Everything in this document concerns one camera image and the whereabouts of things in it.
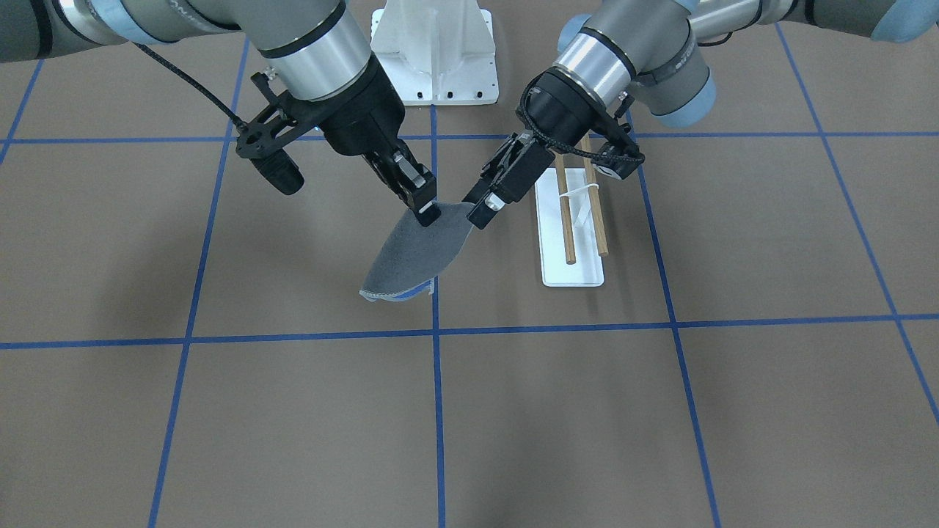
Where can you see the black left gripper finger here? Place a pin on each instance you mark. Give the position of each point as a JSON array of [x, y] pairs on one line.
[[535, 159], [500, 175]]

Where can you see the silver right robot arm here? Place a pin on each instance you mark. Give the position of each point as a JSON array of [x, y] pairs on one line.
[[322, 75]]

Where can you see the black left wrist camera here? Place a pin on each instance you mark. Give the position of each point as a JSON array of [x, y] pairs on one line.
[[620, 155]]

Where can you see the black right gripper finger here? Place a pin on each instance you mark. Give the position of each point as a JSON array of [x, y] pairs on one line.
[[398, 172], [426, 210]]

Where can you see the white pedestal column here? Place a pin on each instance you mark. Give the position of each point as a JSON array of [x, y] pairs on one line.
[[437, 52]]

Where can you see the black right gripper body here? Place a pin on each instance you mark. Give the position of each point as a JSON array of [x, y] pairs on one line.
[[361, 117]]

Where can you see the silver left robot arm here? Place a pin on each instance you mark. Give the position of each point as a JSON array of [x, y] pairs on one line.
[[648, 51]]

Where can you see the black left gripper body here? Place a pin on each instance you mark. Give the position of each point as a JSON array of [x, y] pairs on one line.
[[563, 110]]

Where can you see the grey towel with blue side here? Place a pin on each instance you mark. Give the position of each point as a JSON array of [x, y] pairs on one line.
[[413, 256]]

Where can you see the wooden towel rack white base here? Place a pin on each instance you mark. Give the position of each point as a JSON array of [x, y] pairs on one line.
[[571, 230]]

